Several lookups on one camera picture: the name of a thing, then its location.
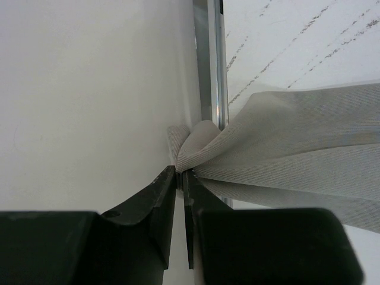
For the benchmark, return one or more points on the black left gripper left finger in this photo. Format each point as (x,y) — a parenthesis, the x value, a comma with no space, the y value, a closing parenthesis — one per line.
(128,244)

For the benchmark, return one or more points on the grey trousers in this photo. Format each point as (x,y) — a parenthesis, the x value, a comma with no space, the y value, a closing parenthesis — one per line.
(316,148)

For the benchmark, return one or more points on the aluminium table edge rail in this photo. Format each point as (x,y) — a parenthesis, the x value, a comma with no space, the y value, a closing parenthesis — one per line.
(211,62)

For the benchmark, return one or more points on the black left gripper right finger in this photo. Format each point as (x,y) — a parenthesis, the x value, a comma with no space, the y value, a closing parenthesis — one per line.
(265,246)

